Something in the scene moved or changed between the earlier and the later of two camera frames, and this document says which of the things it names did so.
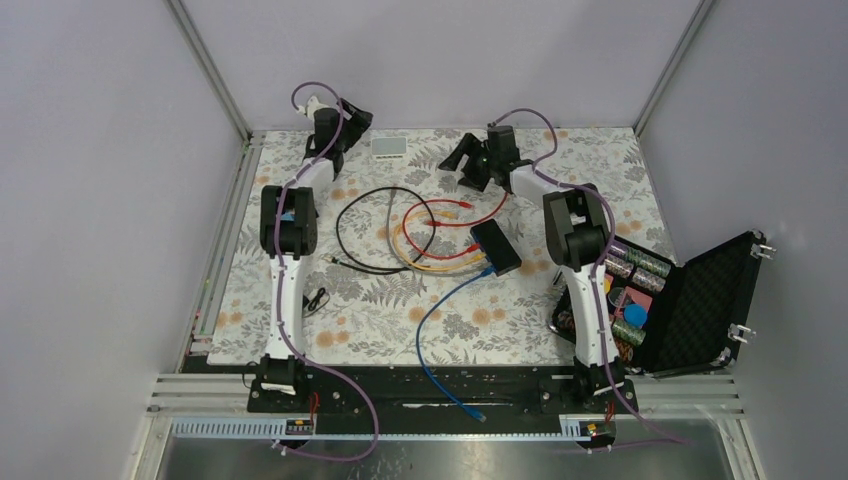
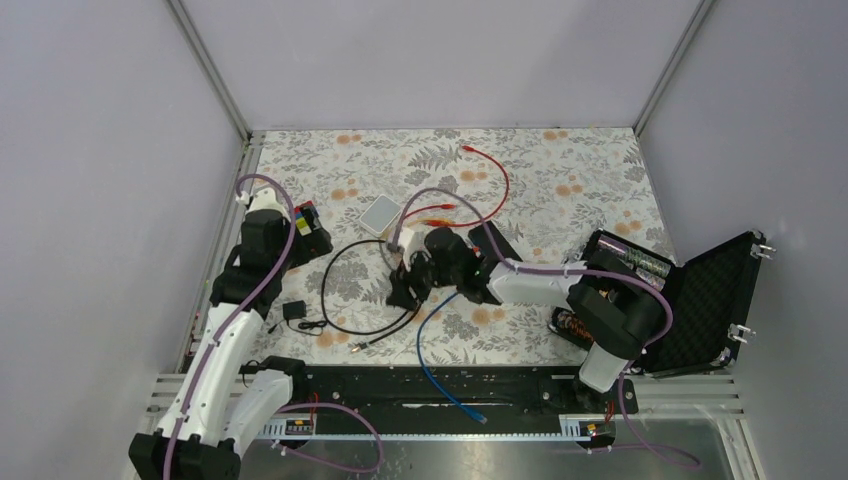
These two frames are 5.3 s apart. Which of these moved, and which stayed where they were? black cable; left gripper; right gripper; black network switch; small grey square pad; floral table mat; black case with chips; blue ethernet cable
Moved: small grey square pad; black cable; right gripper; left gripper
Stayed: black network switch; black case with chips; blue ethernet cable; floral table mat
